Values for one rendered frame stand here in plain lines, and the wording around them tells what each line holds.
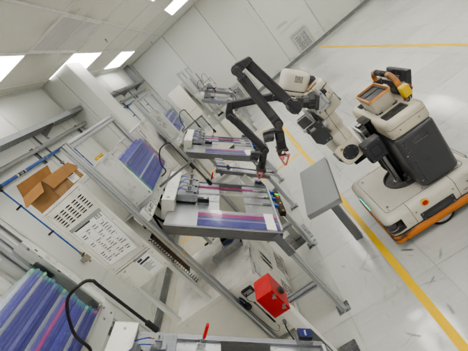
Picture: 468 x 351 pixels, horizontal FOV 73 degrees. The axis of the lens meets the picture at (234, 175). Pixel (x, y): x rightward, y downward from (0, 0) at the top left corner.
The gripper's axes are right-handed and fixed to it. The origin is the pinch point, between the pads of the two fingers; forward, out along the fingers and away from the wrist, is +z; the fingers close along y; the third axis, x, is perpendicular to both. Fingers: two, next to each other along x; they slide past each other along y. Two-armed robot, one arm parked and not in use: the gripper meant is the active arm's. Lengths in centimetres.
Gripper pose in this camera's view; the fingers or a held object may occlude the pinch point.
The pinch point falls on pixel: (259, 177)
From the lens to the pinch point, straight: 252.1
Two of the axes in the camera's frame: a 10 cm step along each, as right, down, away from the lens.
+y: 0.6, 3.8, -9.2
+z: -1.3, 9.2, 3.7
